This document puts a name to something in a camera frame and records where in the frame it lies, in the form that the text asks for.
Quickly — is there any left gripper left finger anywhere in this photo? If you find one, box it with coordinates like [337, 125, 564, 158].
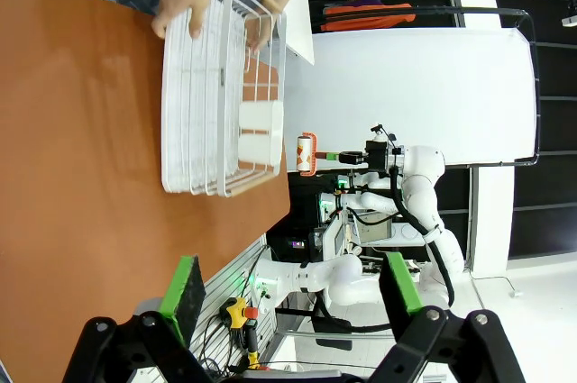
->
[62, 254, 213, 383]

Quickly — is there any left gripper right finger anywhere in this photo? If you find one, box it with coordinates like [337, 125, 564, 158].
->
[369, 251, 527, 383]

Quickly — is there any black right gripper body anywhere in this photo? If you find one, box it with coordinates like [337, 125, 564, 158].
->
[363, 139, 394, 173]

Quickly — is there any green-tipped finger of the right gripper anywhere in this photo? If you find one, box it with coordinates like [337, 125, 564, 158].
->
[325, 150, 366, 167]

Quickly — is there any white plastic cutlery holder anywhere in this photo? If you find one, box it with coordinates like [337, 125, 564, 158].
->
[236, 100, 286, 169]

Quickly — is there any white plastic drip tray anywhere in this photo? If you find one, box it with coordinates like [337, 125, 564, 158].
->
[160, 8, 190, 196]

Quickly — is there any person's left hand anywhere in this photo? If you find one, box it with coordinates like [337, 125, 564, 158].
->
[246, 13, 278, 54]

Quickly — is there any person's right hand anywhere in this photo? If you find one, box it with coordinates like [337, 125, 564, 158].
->
[151, 0, 214, 41]

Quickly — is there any grey slotted side panel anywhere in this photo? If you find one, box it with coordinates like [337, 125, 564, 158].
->
[188, 237, 279, 376]

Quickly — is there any yellow emergency stop button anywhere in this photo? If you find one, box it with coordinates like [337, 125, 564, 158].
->
[222, 296, 259, 328]

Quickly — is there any white control box with screen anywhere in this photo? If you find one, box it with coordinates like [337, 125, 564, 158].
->
[321, 214, 400, 250]

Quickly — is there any white partition board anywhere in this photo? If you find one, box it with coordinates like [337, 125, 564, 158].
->
[287, 5, 543, 170]

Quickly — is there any yellow black hand tool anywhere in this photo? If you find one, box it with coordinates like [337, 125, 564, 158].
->
[242, 326, 263, 369]

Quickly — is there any black computer case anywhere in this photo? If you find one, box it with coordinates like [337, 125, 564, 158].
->
[269, 233, 317, 263]

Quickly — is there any white side table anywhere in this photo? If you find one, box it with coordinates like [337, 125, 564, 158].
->
[282, 0, 316, 66]

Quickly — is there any orange garment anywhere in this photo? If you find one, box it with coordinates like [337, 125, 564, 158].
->
[321, 2, 417, 34]

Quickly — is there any black shelving unit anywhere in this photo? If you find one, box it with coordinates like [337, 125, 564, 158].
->
[484, 0, 577, 263]

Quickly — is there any thin black cable bundle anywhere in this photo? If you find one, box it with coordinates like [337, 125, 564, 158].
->
[197, 309, 245, 374]

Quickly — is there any right arm black cable sleeve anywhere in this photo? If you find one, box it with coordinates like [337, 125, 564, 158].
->
[389, 166, 457, 308]

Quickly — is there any arm black cable sleeve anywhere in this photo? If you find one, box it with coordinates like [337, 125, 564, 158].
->
[274, 296, 394, 335]
[389, 166, 457, 308]

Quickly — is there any left arm black cable sleeve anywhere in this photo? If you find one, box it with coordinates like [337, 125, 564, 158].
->
[274, 296, 394, 335]

